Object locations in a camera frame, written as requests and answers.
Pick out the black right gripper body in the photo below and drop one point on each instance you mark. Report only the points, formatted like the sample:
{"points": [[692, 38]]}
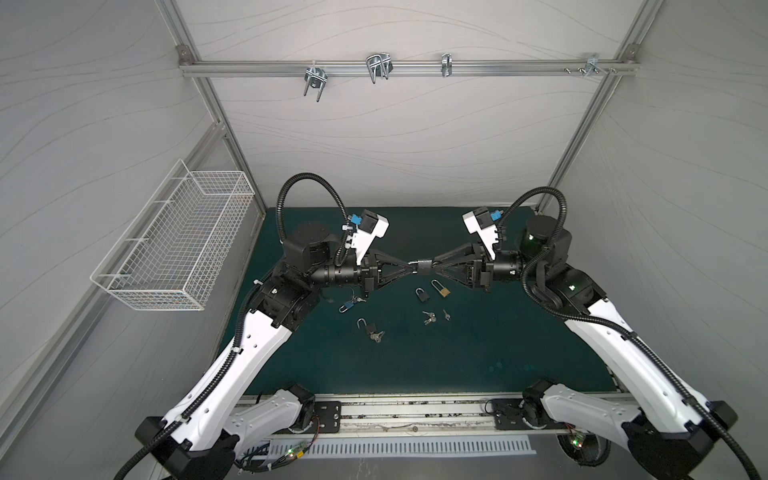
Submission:
{"points": [[482, 270]]}

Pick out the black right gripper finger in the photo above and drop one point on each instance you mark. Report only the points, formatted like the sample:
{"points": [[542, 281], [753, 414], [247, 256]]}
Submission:
{"points": [[462, 254], [463, 274]]}

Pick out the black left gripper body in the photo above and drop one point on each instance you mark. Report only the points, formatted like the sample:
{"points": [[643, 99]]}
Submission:
{"points": [[366, 274]]}

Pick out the brass padlock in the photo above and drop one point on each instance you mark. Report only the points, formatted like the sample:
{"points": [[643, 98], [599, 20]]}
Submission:
{"points": [[440, 288]]}

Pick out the silver padlock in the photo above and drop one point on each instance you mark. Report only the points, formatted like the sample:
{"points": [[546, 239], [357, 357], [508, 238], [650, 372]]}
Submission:
{"points": [[422, 295]]}

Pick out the silver key bunch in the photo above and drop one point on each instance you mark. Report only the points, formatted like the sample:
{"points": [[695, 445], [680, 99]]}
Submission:
{"points": [[431, 318]]}

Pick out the black padlock shackle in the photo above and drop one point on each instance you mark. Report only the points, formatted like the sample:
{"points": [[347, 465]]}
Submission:
{"points": [[421, 266]]}

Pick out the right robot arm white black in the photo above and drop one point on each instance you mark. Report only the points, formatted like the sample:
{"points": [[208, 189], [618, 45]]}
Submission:
{"points": [[668, 427]]}

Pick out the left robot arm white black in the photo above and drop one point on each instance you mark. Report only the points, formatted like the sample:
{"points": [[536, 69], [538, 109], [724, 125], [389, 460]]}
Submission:
{"points": [[200, 438]]}

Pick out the black padlock with keys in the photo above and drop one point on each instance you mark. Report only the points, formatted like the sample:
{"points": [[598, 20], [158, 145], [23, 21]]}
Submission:
{"points": [[371, 330]]}

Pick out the metal U hook left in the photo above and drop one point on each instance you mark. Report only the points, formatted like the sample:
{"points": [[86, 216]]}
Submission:
{"points": [[315, 79]]}

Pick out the metal u hook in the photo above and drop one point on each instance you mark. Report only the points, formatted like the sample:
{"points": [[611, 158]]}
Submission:
{"points": [[315, 79], [379, 65]]}

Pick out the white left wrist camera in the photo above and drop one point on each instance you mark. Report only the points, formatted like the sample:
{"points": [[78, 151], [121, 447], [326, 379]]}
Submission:
{"points": [[362, 230]]}

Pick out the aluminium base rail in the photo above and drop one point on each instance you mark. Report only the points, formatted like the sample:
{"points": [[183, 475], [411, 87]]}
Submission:
{"points": [[484, 413]]}

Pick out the white slotted cable duct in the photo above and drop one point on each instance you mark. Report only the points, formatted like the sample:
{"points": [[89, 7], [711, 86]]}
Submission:
{"points": [[421, 447]]}

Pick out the white wire basket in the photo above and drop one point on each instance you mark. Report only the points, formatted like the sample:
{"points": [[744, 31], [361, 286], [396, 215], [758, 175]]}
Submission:
{"points": [[170, 255]]}

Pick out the metal hook bracket right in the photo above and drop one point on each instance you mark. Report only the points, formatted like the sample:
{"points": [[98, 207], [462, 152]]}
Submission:
{"points": [[591, 67]]}

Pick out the aluminium wall rail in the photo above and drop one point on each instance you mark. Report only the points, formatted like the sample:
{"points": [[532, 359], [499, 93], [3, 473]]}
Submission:
{"points": [[401, 68]]}

